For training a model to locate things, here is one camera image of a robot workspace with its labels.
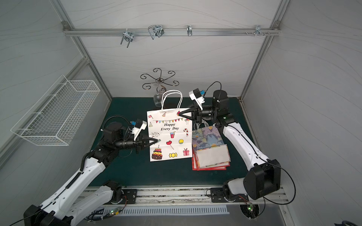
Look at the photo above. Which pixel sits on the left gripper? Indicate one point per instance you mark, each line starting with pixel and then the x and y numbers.
pixel 140 143

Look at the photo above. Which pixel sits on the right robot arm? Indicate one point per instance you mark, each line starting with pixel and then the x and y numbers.
pixel 264 175

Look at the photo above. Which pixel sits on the clear wine glass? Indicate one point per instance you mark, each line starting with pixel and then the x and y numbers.
pixel 157 98

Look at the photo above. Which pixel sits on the aluminium top rail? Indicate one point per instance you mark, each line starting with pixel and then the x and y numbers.
pixel 169 32

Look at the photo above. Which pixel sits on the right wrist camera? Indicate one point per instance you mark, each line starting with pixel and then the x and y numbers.
pixel 198 96

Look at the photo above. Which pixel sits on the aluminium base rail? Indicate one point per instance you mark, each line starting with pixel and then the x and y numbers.
pixel 193 195

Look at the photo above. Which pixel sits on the red RICH paper bag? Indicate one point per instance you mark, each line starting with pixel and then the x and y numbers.
pixel 194 167

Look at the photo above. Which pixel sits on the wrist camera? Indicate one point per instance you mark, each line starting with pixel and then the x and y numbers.
pixel 137 127
pixel 198 96

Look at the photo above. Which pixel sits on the black metal cup tree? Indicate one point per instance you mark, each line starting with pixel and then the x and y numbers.
pixel 160 82

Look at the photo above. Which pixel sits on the white printed paper bag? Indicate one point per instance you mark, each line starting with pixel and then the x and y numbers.
pixel 173 133

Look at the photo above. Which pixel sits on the white wire wall basket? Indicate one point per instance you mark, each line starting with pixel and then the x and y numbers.
pixel 55 118

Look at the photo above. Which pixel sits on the slotted cable duct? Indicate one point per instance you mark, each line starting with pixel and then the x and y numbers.
pixel 192 210

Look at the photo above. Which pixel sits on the floral print paper bag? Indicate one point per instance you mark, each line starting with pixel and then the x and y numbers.
pixel 205 138

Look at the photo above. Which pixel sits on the green felt table mat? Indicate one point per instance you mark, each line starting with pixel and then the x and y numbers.
pixel 135 169

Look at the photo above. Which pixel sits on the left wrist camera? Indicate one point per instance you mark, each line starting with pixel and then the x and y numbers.
pixel 137 127

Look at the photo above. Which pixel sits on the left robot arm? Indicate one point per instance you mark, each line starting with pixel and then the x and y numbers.
pixel 62 209

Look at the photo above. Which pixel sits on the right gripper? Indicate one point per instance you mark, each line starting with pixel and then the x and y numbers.
pixel 196 113

